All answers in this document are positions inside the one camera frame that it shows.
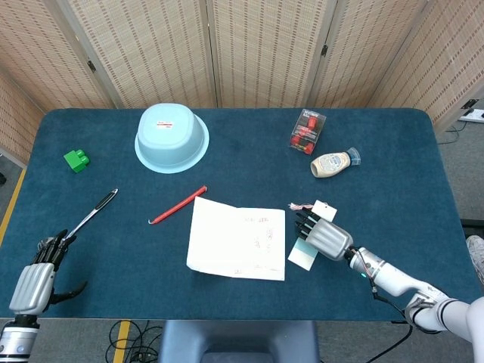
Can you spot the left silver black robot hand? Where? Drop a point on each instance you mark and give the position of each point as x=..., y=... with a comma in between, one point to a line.
x=32, y=285

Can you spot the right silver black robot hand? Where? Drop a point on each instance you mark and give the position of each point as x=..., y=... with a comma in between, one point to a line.
x=329, y=240

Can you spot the light green tagged card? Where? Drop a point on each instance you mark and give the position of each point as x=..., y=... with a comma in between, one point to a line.
x=325, y=210

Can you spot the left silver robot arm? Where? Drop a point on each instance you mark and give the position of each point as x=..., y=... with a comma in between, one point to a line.
x=17, y=338

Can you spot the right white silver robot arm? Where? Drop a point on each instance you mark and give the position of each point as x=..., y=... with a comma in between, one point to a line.
x=397, y=281

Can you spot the dark blue table cloth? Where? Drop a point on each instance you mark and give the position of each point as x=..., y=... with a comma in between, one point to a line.
x=397, y=211

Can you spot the beige squeeze bottle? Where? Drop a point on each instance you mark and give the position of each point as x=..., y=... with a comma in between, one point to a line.
x=331, y=164

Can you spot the black and silver pen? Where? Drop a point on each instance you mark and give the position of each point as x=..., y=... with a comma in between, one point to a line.
x=102, y=204

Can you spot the clear box of red parts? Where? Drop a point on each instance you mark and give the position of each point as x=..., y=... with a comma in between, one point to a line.
x=308, y=132

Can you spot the green toy building block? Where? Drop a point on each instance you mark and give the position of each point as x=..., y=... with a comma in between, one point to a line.
x=75, y=162

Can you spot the dark blue robot torso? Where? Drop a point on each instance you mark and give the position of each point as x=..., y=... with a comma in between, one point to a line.
x=238, y=340

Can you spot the white sneaker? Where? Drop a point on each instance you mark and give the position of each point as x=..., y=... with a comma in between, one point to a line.
x=476, y=257

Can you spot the light blue plastic basin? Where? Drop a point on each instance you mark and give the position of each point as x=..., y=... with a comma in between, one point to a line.
x=170, y=147

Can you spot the black metal screen hinge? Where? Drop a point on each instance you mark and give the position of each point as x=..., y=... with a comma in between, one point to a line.
x=91, y=65
x=324, y=51

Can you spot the white power strip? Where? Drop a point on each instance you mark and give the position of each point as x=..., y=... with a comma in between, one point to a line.
x=474, y=115

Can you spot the woven folding screen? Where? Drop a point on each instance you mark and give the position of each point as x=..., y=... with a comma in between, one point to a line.
x=151, y=49

